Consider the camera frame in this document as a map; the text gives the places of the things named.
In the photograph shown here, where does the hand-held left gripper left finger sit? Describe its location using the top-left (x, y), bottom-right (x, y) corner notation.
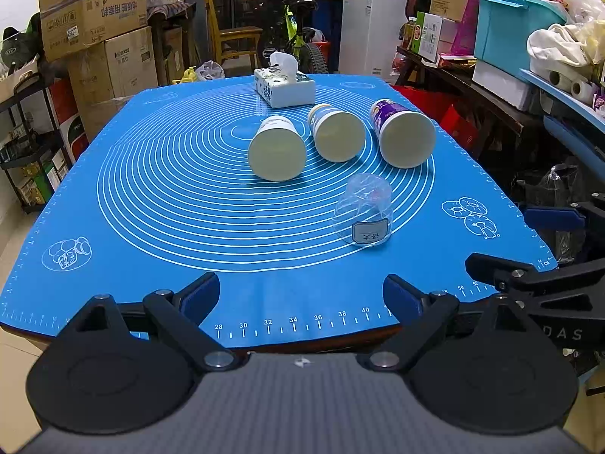
top-left (61, 273), bottom-right (237, 372)

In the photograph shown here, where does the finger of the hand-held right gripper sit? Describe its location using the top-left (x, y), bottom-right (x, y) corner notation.
top-left (465, 253), bottom-right (605, 315)
top-left (524, 201), bottom-right (605, 247)

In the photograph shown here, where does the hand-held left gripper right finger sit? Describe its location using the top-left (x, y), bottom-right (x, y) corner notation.
top-left (369, 274), bottom-right (544, 372)

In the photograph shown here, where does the clear plastic cup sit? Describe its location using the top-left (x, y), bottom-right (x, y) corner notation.
top-left (332, 173), bottom-right (394, 247)

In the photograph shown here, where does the purple print paper cup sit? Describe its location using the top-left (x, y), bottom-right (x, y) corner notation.
top-left (369, 98), bottom-right (436, 169)

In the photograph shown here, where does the plain cream paper cup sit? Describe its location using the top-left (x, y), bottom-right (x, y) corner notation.
top-left (248, 114), bottom-right (308, 182)

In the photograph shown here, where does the blue silicone baking mat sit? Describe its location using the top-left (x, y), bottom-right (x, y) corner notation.
top-left (0, 73), bottom-right (558, 341)

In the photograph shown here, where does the light blue shelf board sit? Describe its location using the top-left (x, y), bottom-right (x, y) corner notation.
top-left (519, 68), bottom-right (605, 126)

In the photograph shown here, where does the toilet paper roll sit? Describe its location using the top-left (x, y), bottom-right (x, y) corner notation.
top-left (548, 70), bottom-right (574, 92)
top-left (570, 79), bottom-right (597, 106)

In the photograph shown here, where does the red bag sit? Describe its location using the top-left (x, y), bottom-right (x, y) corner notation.
top-left (392, 85), bottom-right (479, 151)

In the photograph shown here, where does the white foam box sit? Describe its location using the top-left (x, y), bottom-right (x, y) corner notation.
top-left (473, 59), bottom-right (544, 112)

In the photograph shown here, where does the dark wooden side table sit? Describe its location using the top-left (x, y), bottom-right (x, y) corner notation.
top-left (396, 46), bottom-right (544, 157)

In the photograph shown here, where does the white cloth bag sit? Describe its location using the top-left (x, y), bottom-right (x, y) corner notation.
top-left (527, 23), bottom-right (605, 81)

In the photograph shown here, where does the teal plastic storage bin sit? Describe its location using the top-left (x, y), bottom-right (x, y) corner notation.
top-left (474, 0), bottom-right (568, 74)

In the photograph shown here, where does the white and green carton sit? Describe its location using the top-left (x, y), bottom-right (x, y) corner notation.
top-left (411, 12), bottom-right (459, 63)

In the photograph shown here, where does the red and black box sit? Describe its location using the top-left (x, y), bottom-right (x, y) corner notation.
top-left (47, 78), bottom-right (92, 162)

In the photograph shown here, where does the white patterned tissue box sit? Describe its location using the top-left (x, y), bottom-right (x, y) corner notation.
top-left (254, 51), bottom-right (316, 109)

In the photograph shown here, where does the black metal shelf rack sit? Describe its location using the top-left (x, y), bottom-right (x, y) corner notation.
top-left (0, 73), bottom-right (74, 213)

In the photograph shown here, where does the crumpled clear plastic bag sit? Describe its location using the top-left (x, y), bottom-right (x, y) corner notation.
top-left (195, 60), bottom-right (226, 81)

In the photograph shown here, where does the large plain cardboard box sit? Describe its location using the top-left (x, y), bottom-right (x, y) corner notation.
top-left (68, 26), bottom-right (159, 128)

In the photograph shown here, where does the wooden chair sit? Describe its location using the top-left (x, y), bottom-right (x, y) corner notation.
top-left (204, 0), bottom-right (264, 76)

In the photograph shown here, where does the white chest freezer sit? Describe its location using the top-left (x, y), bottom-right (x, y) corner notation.
top-left (338, 0), bottom-right (411, 81)

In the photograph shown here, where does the green bicycle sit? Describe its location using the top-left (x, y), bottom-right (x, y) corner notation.
top-left (231, 0), bottom-right (332, 75)

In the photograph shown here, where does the open cardboard box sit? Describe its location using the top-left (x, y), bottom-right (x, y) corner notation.
top-left (38, 0), bottom-right (148, 62)

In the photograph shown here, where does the dark green bag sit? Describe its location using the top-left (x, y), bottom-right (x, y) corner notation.
top-left (0, 14), bottom-right (44, 66)

